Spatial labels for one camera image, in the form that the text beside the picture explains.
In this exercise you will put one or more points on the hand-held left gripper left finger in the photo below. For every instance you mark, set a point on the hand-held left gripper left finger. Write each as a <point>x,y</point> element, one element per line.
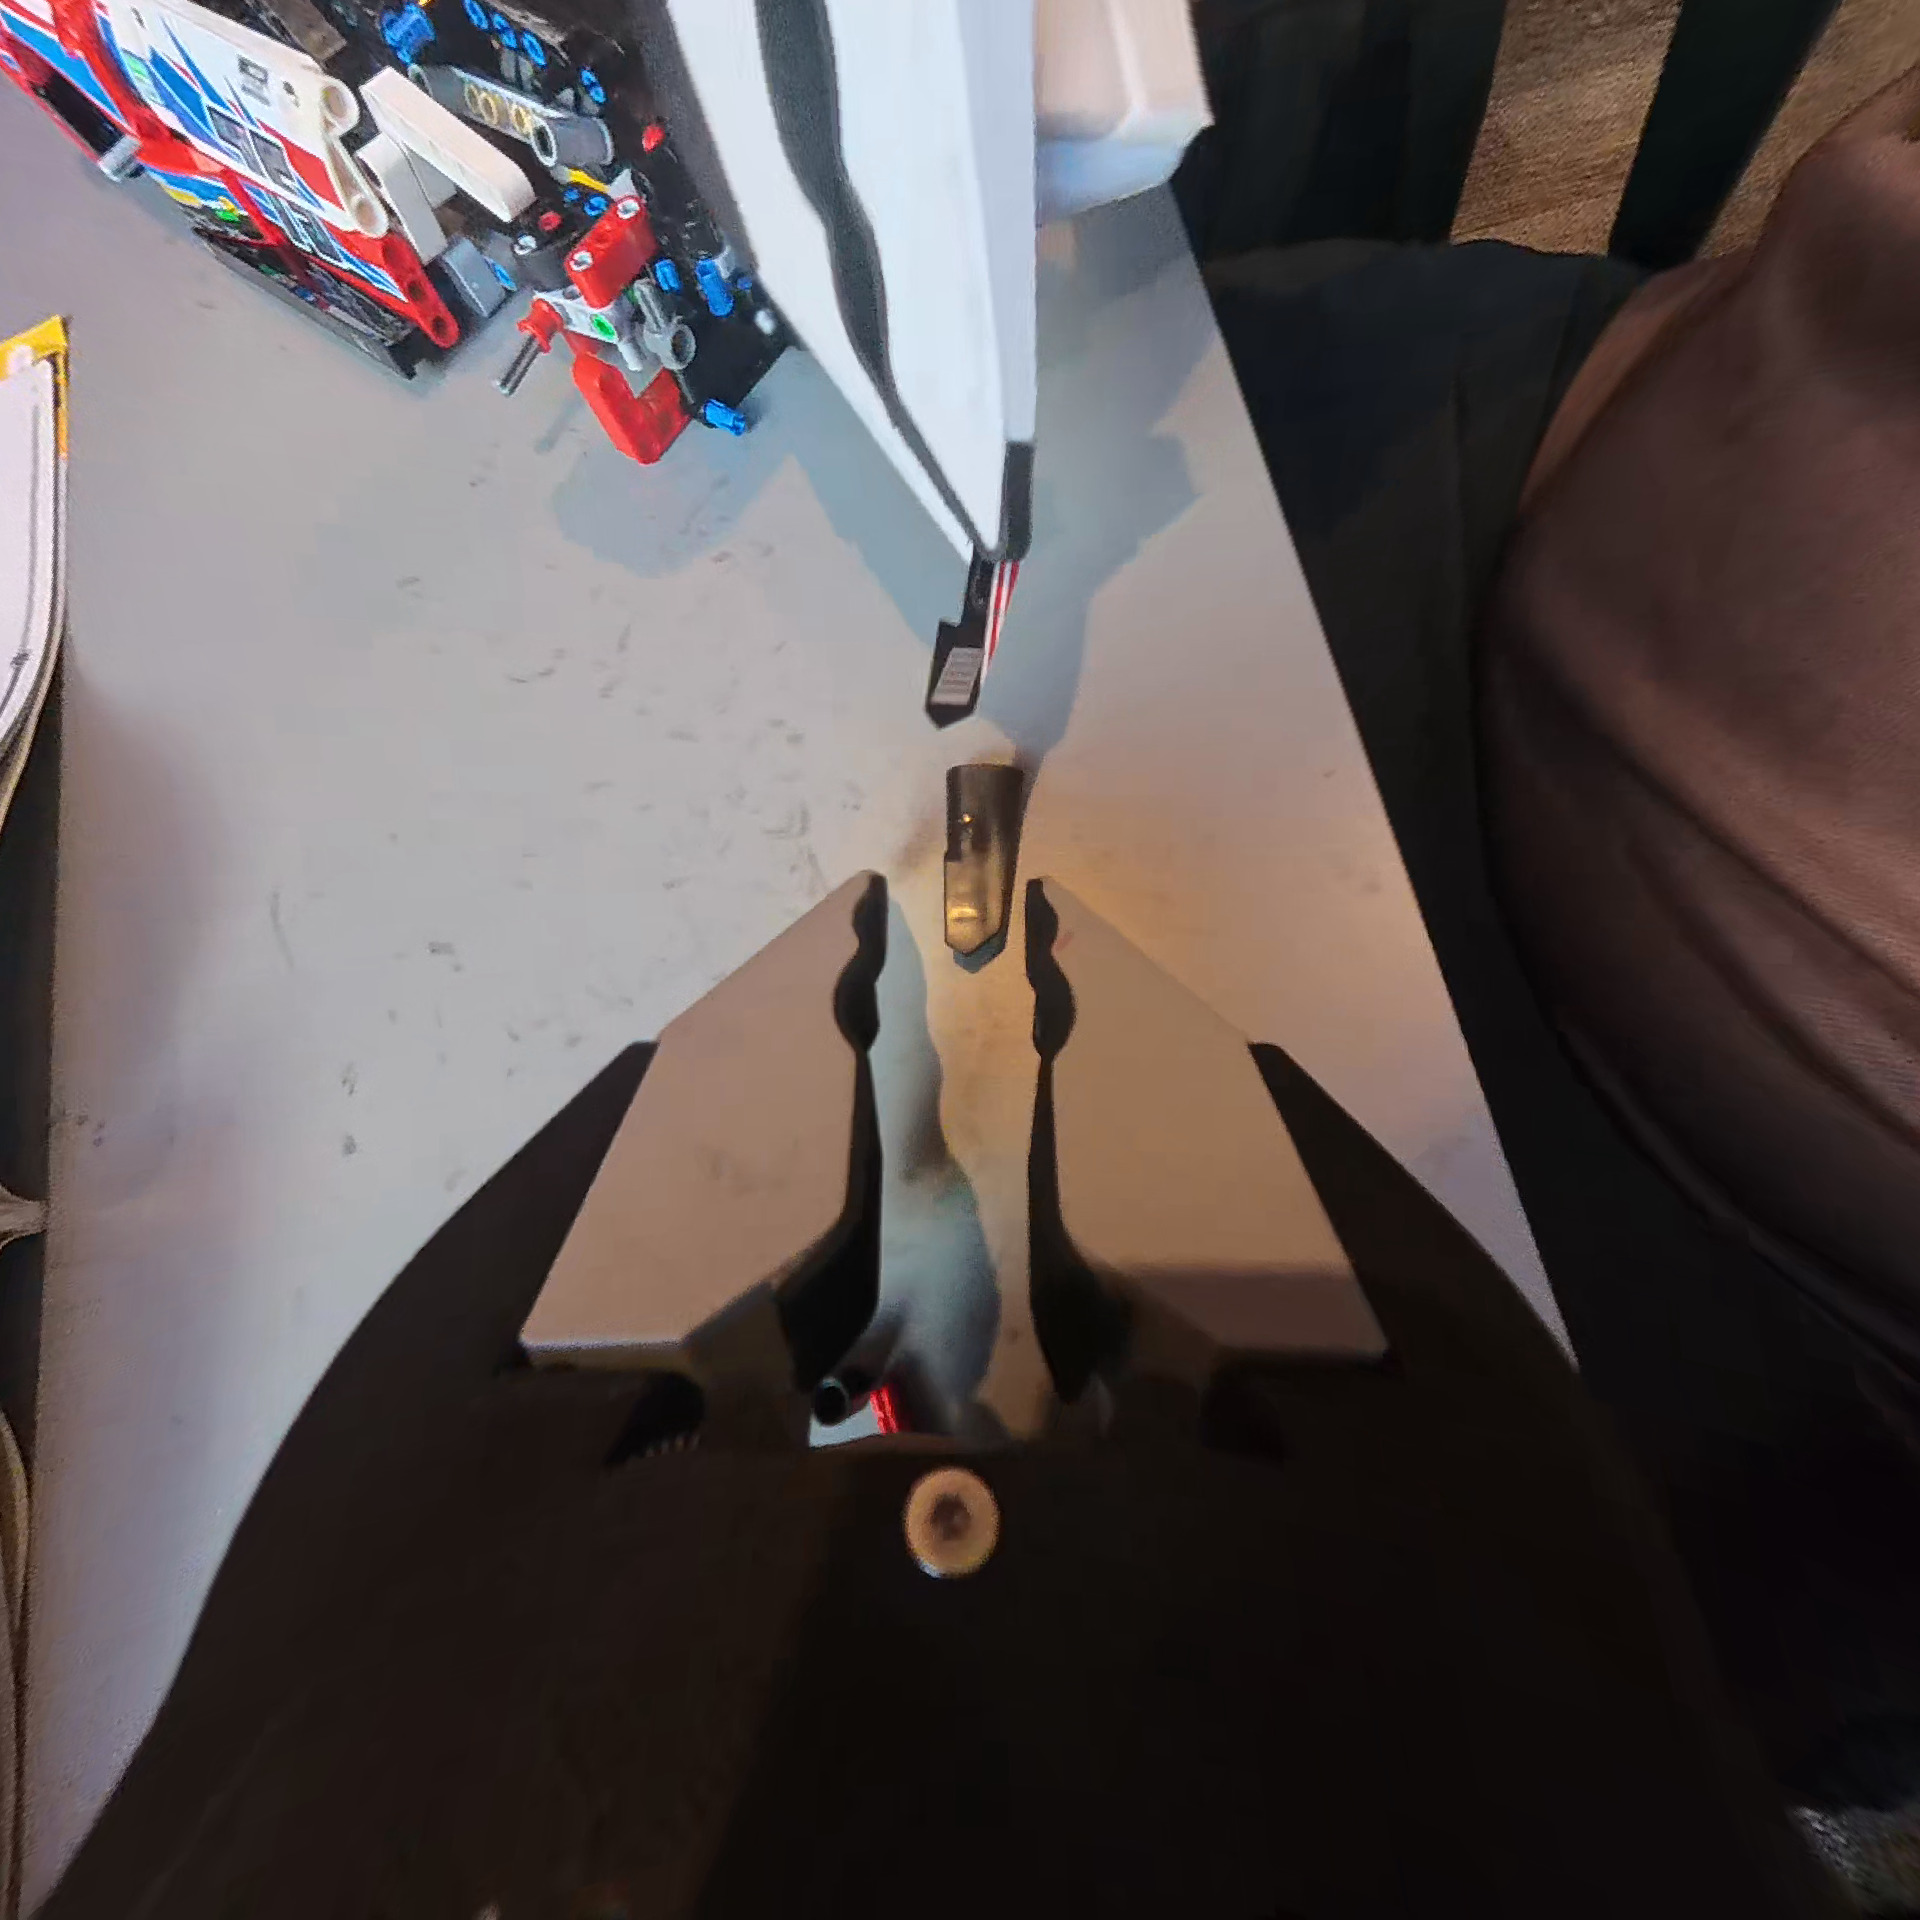
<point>691,1185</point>

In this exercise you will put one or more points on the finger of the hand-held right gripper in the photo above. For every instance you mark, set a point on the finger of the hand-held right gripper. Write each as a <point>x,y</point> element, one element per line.
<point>773,225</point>
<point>961,225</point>

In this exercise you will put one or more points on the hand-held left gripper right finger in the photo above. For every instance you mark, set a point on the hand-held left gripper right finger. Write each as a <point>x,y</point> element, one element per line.
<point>1200,1185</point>

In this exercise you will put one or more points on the black pin connector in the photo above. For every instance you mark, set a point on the black pin connector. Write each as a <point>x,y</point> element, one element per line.
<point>835,1399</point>

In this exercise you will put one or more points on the red pin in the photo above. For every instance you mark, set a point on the red pin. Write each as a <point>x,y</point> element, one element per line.
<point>884,1410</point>

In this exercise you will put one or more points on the black long panel piece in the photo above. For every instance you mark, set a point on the black long panel piece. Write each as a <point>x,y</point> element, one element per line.
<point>983,854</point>

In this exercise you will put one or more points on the instruction booklet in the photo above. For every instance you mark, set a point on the instruction booklet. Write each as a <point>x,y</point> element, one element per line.
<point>23,524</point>

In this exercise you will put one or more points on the partly built toy car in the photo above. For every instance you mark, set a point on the partly built toy car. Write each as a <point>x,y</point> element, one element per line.
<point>301,150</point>

